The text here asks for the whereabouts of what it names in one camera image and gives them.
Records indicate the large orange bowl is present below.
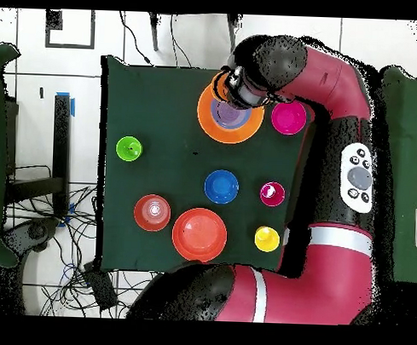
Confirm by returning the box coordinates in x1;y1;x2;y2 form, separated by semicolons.
195;80;266;146

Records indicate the light blue bowl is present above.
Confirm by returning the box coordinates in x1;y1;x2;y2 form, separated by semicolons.
209;98;253;131

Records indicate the tangle of cables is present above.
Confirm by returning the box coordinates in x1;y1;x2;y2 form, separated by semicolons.
2;181;161;319

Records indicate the dark grey pedestal base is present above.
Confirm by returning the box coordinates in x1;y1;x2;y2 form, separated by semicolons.
2;216;61;255

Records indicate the green cup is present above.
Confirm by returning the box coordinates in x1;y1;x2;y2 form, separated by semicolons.
115;135;144;163

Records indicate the camera tripod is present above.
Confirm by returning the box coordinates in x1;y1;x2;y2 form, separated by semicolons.
146;11;243;55

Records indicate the small red-orange bowl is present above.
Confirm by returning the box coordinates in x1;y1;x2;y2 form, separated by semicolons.
132;193;173;233

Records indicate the black metal frame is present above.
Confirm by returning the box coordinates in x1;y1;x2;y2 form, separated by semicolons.
3;91;73;218

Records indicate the dark green tablecloth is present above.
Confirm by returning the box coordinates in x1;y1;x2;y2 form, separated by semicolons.
93;54;319;280

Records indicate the yellow cup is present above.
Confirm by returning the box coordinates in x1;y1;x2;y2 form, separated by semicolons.
253;225;281;253

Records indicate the black cable with plug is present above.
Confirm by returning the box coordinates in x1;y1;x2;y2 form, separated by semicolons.
117;11;155;66

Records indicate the dark blue bowl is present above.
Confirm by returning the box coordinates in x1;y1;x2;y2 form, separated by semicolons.
203;168;240;206

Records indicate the black square frame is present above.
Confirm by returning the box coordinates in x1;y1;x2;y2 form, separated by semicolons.
44;9;96;50

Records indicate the black power strip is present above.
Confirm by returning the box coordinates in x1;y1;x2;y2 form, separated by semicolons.
81;260;120;312

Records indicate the large red-orange bowl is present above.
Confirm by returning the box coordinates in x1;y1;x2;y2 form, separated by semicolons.
171;206;229;264

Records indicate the pink-red bowl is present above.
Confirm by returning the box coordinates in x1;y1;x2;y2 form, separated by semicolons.
269;99;308;137

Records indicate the pink-red cup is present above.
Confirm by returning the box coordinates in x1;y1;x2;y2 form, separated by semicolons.
258;181;287;208

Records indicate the blue tape piece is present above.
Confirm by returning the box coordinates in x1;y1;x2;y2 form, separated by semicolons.
55;90;77;118

